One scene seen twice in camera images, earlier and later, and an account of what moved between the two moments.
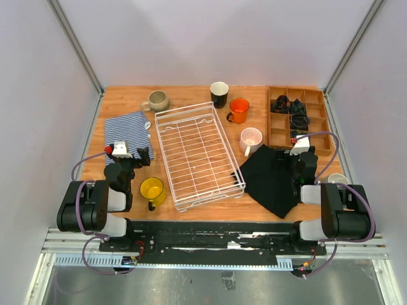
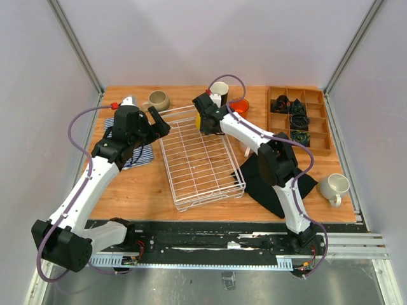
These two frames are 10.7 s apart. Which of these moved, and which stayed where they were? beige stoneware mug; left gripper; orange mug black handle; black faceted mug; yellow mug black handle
Moved: left gripper; yellow mug black handle
Stayed: beige stoneware mug; orange mug black handle; black faceted mug
